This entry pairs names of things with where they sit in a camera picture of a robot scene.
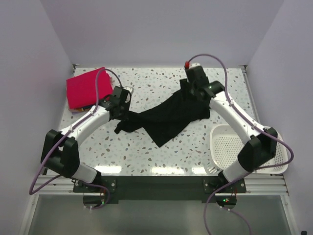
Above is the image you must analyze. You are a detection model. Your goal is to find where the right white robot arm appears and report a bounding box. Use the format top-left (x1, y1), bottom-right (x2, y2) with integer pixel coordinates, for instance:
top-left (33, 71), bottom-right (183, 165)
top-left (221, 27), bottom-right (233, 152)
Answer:
top-left (180, 65), bottom-right (278, 192)

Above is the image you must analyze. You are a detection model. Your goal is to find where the folded pink t shirt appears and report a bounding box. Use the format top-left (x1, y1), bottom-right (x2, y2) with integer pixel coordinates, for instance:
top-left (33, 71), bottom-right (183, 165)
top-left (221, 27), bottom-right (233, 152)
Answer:
top-left (66, 67), bottom-right (113, 109)

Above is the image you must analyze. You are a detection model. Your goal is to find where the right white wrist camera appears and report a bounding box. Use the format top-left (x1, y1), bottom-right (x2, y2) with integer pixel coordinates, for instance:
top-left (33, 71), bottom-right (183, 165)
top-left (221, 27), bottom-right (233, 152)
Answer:
top-left (184, 61), bottom-right (201, 70)

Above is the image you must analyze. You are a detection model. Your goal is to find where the folded orange t shirt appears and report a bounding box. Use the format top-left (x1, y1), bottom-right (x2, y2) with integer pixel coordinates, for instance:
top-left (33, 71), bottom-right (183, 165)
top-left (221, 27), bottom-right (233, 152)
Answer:
top-left (69, 106), bottom-right (92, 113)

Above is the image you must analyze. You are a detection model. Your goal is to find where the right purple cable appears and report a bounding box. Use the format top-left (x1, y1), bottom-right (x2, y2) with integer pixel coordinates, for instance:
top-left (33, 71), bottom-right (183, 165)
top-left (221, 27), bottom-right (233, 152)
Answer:
top-left (204, 53), bottom-right (294, 235)

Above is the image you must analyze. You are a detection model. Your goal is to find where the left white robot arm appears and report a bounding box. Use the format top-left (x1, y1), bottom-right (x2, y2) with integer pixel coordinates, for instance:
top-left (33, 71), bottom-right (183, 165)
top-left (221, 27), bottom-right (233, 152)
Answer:
top-left (41, 86), bottom-right (134, 192)

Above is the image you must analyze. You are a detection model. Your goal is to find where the black t shirt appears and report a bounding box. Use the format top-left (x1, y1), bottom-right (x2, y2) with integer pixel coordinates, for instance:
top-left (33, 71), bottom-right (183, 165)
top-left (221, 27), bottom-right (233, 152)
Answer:
top-left (114, 89), bottom-right (210, 147)

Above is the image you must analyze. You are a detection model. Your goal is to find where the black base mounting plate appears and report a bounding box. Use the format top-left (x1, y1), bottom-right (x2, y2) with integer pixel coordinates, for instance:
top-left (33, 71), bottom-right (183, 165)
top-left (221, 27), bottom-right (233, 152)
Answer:
top-left (72, 175), bottom-right (247, 205)

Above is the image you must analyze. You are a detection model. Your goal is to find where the white perforated plastic basket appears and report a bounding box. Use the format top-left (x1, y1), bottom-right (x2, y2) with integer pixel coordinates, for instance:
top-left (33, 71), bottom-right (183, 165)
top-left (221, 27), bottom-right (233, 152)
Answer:
top-left (210, 124), bottom-right (288, 175)

